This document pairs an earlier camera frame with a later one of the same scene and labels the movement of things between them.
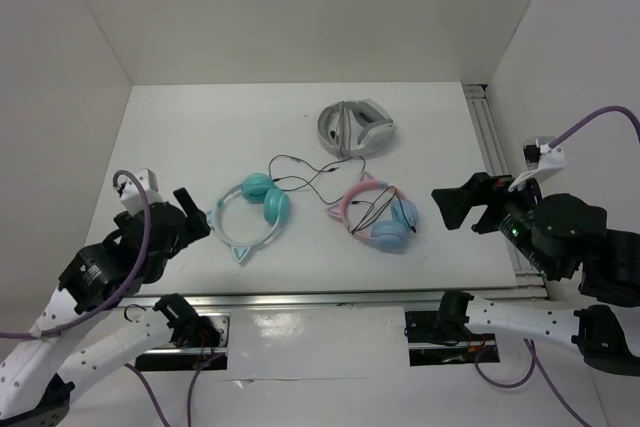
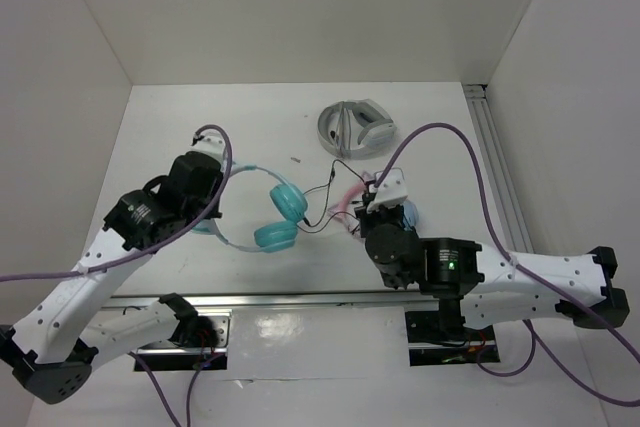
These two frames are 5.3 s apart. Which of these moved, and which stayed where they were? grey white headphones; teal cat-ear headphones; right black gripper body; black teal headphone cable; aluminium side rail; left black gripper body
Moved: left black gripper body; right black gripper body; black teal headphone cable; teal cat-ear headphones
Stayed: grey white headphones; aluminium side rail
